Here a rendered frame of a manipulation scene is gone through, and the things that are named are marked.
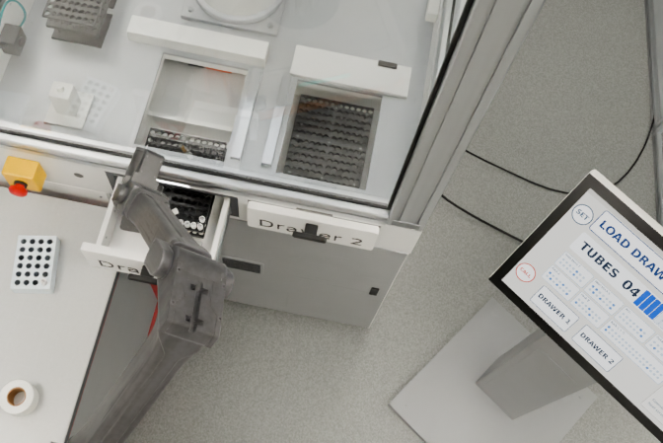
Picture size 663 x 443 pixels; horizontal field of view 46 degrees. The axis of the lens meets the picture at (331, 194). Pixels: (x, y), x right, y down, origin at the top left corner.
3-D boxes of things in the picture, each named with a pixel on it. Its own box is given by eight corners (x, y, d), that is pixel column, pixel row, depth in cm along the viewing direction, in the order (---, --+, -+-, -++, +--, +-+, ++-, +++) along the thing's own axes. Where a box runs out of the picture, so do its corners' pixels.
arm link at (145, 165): (115, 201, 135) (161, 219, 139) (141, 140, 137) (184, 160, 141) (100, 198, 146) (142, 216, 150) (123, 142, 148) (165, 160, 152)
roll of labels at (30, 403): (16, 423, 162) (11, 420, 158) (-3, 398, 164) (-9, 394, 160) (45, 401, 164) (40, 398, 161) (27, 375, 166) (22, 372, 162)
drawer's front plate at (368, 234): (372, 251, 178) (378, 234, 167) (247, 225, 177) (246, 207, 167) (373, 244, 178) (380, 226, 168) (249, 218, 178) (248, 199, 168)
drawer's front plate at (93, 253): (219, 291, 171) (217, 276, 161) (90, 265, 171) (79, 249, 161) (221, 284, 172) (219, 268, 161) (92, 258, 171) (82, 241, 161)
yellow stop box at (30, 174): (40, 194, 174) (32, 182, 167) (8, 188, 174) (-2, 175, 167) (47, 175, 176) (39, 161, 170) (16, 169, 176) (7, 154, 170)
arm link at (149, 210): (148, 285, 101) (222, 311, 106) (168, 246, 101) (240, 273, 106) (104, 200, 139) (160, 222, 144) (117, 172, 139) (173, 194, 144)
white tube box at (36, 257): (53, 293, 173) (49, 288, 170) (15, 293, 173) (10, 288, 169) (60, 241, 178) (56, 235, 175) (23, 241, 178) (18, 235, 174)
